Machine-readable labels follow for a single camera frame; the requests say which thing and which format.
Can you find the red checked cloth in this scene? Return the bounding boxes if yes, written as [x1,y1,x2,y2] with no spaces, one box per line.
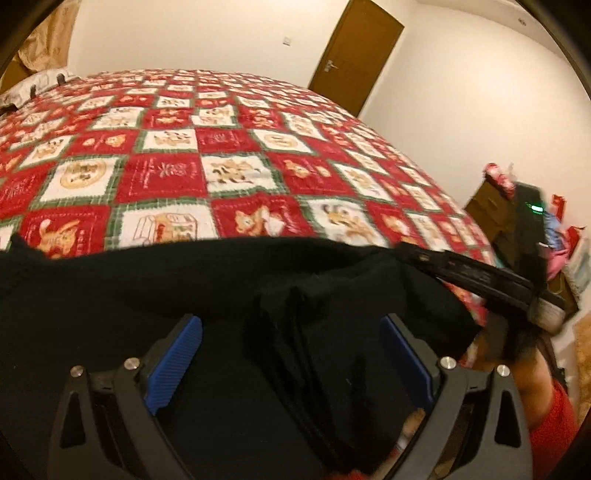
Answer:
[482,162,518,195]

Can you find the brown wooden dresser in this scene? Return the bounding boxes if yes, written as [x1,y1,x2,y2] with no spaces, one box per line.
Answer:
[464,178,522,268]

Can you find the person's right forearm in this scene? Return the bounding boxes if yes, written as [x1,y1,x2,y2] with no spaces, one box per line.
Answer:
[512,355,580,480]

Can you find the colourful cloth pile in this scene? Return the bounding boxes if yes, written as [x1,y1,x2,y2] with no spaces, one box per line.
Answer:
[540,194,591,301]

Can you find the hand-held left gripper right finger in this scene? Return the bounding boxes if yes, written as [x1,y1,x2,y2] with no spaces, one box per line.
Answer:
[379,314,534,480]

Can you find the patterned pillow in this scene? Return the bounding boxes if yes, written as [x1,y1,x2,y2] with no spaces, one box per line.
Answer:
[0,69,72,109]

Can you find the brown wooden door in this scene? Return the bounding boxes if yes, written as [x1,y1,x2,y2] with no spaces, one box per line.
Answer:
[308,0,406,116]

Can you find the black pants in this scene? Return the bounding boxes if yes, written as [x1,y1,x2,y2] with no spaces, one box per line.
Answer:
[0,233,481,480]

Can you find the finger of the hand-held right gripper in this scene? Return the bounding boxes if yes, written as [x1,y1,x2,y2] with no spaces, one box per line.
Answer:
[399,242,571,333]

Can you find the beige patterned curtain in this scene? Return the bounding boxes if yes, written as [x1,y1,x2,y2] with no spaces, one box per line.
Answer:
[18,0,81,75]

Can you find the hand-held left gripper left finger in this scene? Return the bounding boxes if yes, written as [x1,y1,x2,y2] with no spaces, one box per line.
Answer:
[46,314,204,480]

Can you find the red printed patchwork blanket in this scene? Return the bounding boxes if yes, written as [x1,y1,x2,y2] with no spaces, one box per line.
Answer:
[0,68,502,333]

